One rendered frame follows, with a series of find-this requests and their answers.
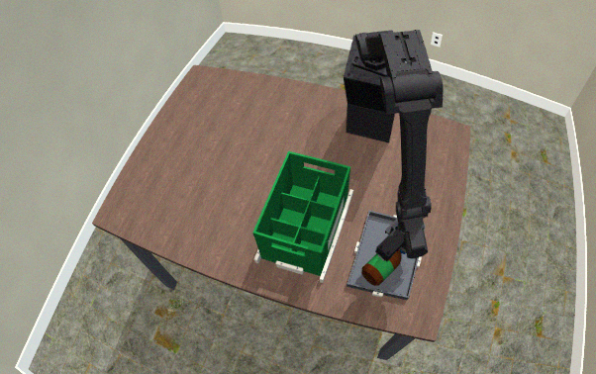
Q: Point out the green bottle crate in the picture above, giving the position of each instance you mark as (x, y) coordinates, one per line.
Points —
(302, 203)

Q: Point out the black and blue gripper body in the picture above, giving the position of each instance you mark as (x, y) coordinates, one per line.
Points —
(388, 231)

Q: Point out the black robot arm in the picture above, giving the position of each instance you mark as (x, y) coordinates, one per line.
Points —
(405, 81)

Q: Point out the green and brown bottle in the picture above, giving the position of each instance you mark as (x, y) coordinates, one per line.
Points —
(375, 271)

